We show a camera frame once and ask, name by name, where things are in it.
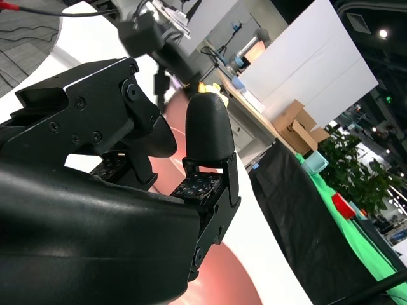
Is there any light wooden desk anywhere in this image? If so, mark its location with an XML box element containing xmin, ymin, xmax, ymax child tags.
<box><xmin>216</xmin><ymin>68</ymin><xmax>277</xmax><ymax>140</ymax></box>

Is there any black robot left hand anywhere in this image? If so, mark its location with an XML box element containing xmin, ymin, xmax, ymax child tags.
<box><xmin>154</xmin><ymin>41</ymin><xmax>202</xmax><ymax>111</ymax></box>

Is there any pink plastic bowl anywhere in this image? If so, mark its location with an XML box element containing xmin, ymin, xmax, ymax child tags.
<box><xmin>177</xmin><ymin>240</ymin><xmax>265</xmax><ymax>305</ymax></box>

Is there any teal plastic container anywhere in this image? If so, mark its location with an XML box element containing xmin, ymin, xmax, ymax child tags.
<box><xmin>301</xmin><ymin>151</ymin><xmax>329</xmax><ymax>175</ymax></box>

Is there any black cloth drape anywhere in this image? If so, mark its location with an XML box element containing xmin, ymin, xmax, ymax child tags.
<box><xmin>247</xmin><ymin>138</ymin><xmax>398</xmax><ymax>305</ymax></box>

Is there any yellow plush toy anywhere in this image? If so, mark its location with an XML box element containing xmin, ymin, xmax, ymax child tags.
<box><xmin>197</xmin><ymin>81</ymin><xmax>230</xmax><ymax>107</ymax></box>

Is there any red and black cable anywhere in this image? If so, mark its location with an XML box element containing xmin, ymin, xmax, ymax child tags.
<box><xmin>0</xmin><ymin>1</ymin><xmax>106</xmax><ymax>17</ymax></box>

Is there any brown cardboard box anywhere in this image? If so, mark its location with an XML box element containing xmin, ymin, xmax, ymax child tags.
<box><xmin>310</xmin><ymin>126</ymin><xmax>331</xmax><ymax>144</ymax></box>
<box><xmin>272</xmin><ymin>98</ymin><xmax>319</xmax><ymax>156</ymax></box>

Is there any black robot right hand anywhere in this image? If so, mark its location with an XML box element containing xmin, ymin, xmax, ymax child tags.
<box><xmin>0</xmin><ymin>56</ymin><xmax>242</xmax><ymax>305</ymax></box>

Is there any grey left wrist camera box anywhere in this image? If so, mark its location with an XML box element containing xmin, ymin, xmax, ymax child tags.
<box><xmin>118</xmin><ymin>19</ymin><xmax>163</xmax><ymax>58</ymax></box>

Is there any black camera tripod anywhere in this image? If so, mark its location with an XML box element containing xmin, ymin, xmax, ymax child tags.
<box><xmin>199</xmin><ymin>20</ymin><xmax>245</xmax><ymax>82</ymax></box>

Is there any green leafy plant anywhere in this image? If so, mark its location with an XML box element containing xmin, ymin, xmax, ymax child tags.
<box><xmin>317</xmin><ymin>125</ymin><xmax>404</xmax><ymax>220</ymax></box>

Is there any bright green cloth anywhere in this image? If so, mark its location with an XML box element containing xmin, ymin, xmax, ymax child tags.
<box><xmin>294</xmin><ymin>152</ymin><xmax>407</xmax><ymax>282</ymax></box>

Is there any red plastic object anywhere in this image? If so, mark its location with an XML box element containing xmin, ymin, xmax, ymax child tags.
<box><xmin>331</xmin><ymin>193</ymin><xmax>356</xmax><ymax>220</ymax></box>

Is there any white ceiling air vent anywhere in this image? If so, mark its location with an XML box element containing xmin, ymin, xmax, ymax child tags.
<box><xmin>346</xmin><ymin>12</ymin><xmax>371</xmax><ymax>34</ymax></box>

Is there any white drawer cabinet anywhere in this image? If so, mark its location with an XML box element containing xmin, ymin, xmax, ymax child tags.
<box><xmin>227</xmin><ymin>101</ymin><xmax>276</xmax><ymax>166</ymax></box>

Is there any black pole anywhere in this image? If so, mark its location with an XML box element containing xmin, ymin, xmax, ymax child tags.
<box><xmin>330</xmin><ymin>269</ymin><xmax>407</xmax><ymax>305</ymax></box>

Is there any large white panel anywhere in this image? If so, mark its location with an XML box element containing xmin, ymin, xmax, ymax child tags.
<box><xmin>238</xmin><ymin>0</ymin><xmax>379</xmax><ymax>128</ymax></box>

